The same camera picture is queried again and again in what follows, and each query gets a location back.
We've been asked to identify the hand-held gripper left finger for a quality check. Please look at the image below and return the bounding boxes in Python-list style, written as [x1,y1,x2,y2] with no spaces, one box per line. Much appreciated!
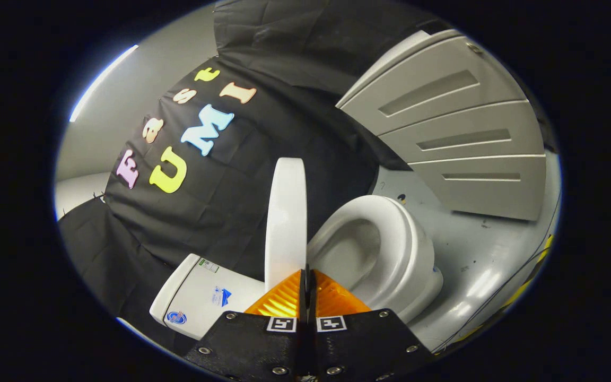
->
[184,269,307,380]

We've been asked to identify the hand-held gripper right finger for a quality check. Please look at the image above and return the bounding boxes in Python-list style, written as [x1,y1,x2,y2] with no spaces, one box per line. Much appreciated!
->
[307,269,436,380]

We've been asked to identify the white drawer cabinet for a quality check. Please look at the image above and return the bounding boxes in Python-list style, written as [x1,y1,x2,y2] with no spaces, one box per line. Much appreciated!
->
[336,29,547,222]

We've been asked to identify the black backdrop cloth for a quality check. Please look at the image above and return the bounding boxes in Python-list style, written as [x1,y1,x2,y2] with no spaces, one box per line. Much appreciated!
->
[57,0,460,357]

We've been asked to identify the white toilet lid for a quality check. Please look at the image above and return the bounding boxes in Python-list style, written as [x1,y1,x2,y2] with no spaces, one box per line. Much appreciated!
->
[264,157,308,293]

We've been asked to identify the thin black cable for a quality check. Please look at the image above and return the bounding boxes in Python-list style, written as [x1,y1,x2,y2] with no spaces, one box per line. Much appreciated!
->
[433,191,560,353]

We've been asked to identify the yellow tape strip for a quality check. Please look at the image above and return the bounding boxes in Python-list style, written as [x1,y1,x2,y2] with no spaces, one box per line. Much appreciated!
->
[454,233,554,343]

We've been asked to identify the white ceramic toilet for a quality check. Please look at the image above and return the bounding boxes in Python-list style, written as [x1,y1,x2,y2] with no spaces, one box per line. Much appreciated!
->
[150,195,444,341]

